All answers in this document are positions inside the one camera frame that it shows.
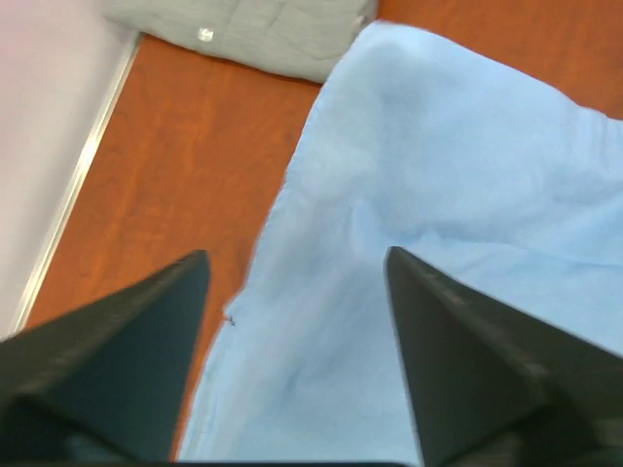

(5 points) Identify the light blue long sleeve shirt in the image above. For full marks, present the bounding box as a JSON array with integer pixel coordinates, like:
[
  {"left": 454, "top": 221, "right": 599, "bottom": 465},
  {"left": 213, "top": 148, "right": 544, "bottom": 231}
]
[{"left": 180, "top": 22, "right": 622, "bottom": 465}]

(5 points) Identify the folded grey shirt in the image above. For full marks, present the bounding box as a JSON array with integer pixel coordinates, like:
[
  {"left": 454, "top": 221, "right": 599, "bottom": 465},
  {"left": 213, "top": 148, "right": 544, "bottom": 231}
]
[{"left": 103, "top": 0, "right": 379, "bottom": 83}]

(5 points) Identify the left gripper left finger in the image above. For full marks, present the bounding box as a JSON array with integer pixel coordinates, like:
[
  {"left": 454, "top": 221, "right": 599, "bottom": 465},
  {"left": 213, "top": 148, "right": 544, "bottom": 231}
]
[{"left": 1, "top": 250, "right": 209, "bottom": 462}]

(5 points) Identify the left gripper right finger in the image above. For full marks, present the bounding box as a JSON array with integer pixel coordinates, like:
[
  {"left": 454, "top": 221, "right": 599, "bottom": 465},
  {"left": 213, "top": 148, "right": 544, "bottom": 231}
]
[{"left": 385, "top": 247, "right": 622, "bottom": 466}]

